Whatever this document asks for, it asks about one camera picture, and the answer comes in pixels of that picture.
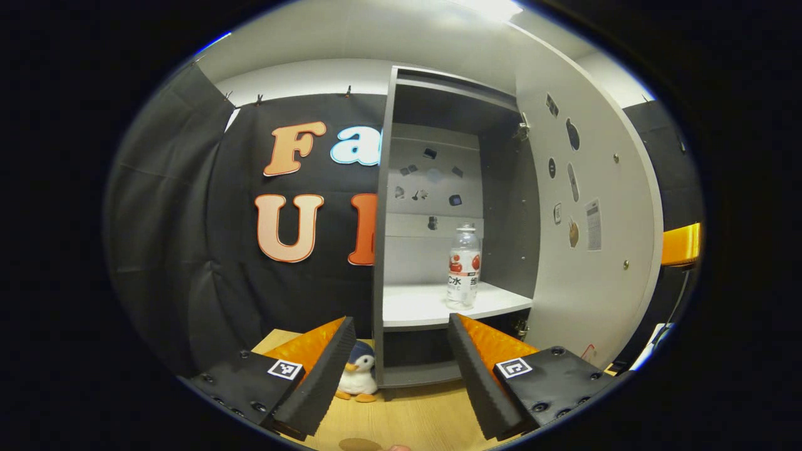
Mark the wide ceiling light panel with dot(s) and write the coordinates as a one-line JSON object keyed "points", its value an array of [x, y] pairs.
{"points": [[495, 7]]}

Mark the clear bottle with cherry label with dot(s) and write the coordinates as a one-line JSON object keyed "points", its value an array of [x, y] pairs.
{"points": [[463, 269]]}

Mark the penguin plush toy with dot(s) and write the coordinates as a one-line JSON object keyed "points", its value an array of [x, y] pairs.
{"points": [[358, 376]]}

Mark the black backdrop cloth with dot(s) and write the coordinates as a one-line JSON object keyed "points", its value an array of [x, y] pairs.
{"points": [[175, 219]]}

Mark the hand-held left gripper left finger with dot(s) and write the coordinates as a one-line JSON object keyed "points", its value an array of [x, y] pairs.
{"points": [[326, 382]]}

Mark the grey cabinet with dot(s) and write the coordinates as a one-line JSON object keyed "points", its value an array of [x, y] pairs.
{"points": [[507, 207]]}

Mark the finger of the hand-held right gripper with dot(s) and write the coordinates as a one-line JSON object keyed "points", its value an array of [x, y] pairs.
{"points": [[682, 244]]}

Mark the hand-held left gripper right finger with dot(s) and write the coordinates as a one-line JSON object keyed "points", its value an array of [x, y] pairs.
{"points": [[476, 382]]}

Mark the white cabinet shelf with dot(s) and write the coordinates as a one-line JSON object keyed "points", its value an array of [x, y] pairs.
{"points": [[420, 304]]}

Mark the metal door hinge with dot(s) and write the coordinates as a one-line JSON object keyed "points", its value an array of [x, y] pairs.
{"points": [[520, 327], [522, 129]]}

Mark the beige cabinet door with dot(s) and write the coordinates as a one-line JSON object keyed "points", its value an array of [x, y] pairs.
{"points": [[601, 300]]}

